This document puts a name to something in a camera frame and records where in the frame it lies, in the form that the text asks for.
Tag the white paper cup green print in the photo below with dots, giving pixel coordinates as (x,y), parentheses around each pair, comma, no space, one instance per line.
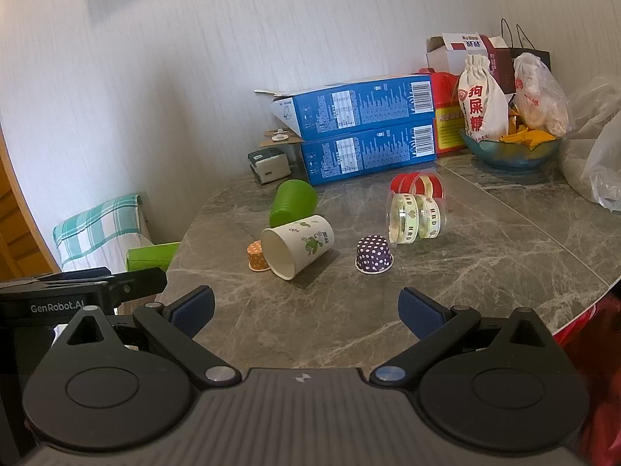
(303,240)

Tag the small orange dotted paper cup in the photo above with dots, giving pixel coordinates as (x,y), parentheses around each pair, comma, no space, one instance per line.
(254,255)

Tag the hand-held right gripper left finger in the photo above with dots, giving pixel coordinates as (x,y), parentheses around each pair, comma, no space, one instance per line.
(190,311)

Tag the small white device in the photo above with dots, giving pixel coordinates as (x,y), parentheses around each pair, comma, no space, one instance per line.
(269,167)

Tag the red box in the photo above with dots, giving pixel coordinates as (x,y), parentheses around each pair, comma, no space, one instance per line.
(446,121)

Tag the blue cardboard box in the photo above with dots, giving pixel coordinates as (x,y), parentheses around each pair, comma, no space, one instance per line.
(354,104)
(368,153)

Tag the white cloth pouch red print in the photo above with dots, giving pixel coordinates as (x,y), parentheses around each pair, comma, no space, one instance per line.
(480,102)

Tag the white plastic bag red print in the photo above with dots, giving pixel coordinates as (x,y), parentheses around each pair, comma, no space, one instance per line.
(538,92)

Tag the maroon box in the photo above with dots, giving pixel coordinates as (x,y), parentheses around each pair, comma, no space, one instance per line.
(502,65)

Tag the green plastic cup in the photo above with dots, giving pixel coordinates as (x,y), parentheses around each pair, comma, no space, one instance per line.
(292,201)

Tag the wooden door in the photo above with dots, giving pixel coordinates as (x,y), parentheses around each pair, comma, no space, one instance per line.
(19,233)

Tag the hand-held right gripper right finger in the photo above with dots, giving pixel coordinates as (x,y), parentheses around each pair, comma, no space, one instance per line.
(421,313)

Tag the dark paper bag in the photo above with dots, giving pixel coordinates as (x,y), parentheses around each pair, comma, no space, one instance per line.
(541,58)

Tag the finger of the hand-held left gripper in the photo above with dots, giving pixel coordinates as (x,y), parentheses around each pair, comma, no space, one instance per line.
(140,282)

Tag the blue glass bowl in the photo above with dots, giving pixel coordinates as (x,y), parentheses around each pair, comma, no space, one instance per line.
(509,155)

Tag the clear tube of ribbon rolls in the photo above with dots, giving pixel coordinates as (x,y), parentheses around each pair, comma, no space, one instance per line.
(415,211)

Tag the clear plastic bag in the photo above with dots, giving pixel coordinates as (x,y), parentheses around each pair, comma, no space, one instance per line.
(594,155)

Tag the orange snack packets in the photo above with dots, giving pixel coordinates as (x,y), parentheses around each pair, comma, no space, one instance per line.
(531,137)

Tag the green stool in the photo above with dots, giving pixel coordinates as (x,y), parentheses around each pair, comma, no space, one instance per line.
(153,255)

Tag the small purple dotted paper cup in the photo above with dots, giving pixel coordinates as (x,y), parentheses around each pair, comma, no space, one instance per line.
(373,253)

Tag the white cardboard box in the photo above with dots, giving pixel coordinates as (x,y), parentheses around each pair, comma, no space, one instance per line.
(449,56)

